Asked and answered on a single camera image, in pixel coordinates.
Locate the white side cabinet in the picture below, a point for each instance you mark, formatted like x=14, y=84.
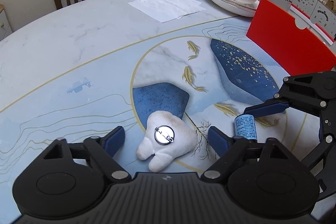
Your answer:
x=5, y=28

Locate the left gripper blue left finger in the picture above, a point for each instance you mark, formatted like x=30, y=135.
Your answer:
x=101, y=151

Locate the white paper napkin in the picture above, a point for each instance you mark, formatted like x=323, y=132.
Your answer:
x=167, y=10

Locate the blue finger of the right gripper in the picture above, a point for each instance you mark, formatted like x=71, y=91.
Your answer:
x=266, y=109

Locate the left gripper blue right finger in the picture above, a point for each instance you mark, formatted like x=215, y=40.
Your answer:
x=230, y=151

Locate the small brown bottle blue label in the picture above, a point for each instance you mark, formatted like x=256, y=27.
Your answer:
x=245, y=126

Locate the red cardboard box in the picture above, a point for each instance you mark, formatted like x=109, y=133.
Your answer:
x=298, y=51

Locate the white tooth plush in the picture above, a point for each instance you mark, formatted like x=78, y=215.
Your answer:
x=167, y=137

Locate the white plate stack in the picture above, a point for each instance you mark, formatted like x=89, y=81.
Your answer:
x=242, y=9

